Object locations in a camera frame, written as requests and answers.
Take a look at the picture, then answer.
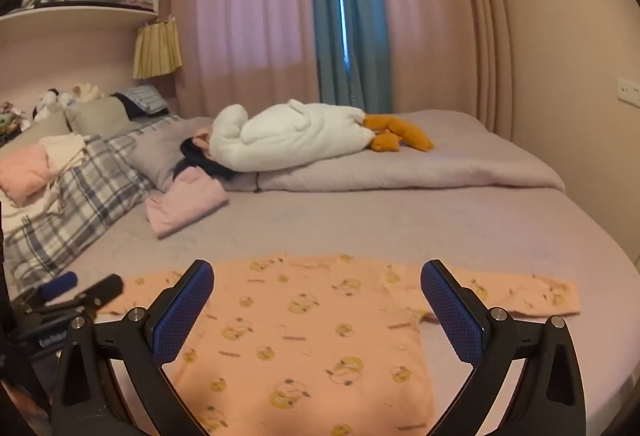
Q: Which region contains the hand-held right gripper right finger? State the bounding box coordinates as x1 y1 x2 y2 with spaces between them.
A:
420 259 587 436

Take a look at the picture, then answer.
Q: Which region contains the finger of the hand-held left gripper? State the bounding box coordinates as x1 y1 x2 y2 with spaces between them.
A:
39 271 79 304
75 273 124 312

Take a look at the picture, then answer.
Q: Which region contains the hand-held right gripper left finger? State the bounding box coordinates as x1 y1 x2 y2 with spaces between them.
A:
51 259 216 436

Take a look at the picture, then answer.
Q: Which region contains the orange printed shirt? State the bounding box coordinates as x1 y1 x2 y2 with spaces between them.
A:
97 252 581 436

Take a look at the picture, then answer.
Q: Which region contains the large plaid pillow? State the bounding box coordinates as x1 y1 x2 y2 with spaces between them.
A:
0 113 183 287

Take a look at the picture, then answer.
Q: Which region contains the bed with lilac sheet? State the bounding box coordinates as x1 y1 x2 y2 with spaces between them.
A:
0 109 640 436

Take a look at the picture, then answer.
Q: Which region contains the pink folded cloth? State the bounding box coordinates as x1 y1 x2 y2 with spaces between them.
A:
145 166 230 239

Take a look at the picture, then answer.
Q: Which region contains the cream cloth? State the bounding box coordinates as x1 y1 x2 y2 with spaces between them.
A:
0 133 96 232

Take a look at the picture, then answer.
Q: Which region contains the lilac duvet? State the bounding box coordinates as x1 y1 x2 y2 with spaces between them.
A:
127 109 566 194

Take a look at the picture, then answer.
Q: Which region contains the dark garment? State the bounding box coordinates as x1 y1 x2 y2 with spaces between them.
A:
172 136 236 182

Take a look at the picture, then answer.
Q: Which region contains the grey pillow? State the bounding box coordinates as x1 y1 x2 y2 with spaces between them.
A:
64 96 132 137

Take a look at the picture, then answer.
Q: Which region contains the colourful plush toy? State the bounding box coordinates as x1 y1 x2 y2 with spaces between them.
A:
0 101 31 137

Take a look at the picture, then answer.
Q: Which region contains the black and white plush toy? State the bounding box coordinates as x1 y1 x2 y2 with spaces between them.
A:
32 88 73 122

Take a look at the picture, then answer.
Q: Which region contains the cream plush toy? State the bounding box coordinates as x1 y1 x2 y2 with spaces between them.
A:
70 83 106 104

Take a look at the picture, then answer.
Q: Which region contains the small plaid pillow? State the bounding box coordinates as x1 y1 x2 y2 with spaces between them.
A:
111 85 171 117

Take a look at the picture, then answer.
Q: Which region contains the white goose plush toy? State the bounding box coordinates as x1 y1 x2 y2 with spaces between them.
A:
207 100 435 174

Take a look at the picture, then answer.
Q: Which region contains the beige pleated curtain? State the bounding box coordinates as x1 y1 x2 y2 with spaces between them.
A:
447 0 516 142

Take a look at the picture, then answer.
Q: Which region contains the pink sheer curtain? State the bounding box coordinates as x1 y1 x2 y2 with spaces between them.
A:
372 0 481 117
167 0 321 119

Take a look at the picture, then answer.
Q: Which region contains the blue curtain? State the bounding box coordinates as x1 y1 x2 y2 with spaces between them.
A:
307 0 396 114

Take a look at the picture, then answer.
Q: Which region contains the white wall socket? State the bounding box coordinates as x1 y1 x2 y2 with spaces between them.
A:
616 76 640 108

